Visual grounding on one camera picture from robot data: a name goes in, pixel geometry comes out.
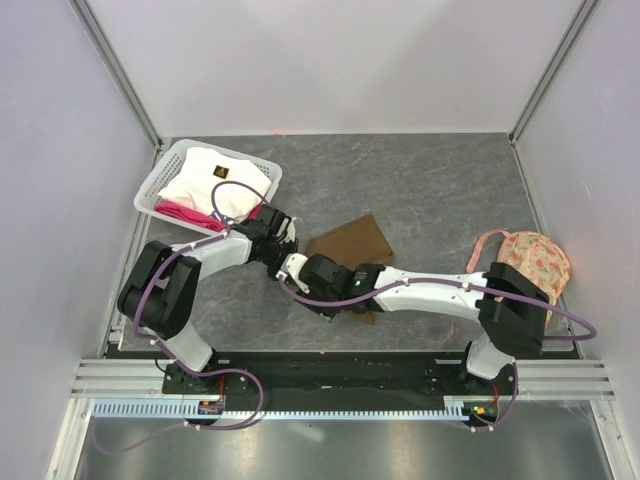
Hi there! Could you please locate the white plastic basket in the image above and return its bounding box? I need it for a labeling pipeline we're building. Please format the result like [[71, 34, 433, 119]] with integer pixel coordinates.
[[133, 139, 283, 236]]

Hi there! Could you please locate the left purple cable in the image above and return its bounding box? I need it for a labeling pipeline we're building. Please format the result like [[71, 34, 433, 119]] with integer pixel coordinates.
[[92, 180, 266, 455]]

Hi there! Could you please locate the brown cloth napkin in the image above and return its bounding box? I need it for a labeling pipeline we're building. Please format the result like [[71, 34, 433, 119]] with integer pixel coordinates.
[[302, 214, 393, 301]]

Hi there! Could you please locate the floral pink hat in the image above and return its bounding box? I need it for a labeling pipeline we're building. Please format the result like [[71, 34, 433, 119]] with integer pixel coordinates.
[[466, 229, 572, 305]]

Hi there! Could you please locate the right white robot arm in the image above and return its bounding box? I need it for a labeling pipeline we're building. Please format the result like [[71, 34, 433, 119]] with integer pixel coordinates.
[[293, 254, 549, 394]]

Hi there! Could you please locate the white folded t-shirt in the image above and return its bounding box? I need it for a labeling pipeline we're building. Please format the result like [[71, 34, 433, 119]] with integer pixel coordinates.
[[158, 147, 272, 221]]

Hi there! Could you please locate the slotted cable duct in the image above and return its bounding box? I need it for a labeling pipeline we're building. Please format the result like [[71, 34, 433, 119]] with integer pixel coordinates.
[[92, 398, 471, 421]]

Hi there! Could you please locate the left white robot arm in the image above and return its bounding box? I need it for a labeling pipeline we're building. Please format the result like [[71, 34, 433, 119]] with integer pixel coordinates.
[[117, 205, 298, 393]]

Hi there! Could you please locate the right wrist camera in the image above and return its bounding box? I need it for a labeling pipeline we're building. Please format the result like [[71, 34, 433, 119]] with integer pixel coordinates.
[[276, 253, 310, 294]]

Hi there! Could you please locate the pink folded cloth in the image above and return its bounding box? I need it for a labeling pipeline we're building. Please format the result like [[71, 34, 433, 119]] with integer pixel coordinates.
[[152, 200, 264, 234]]

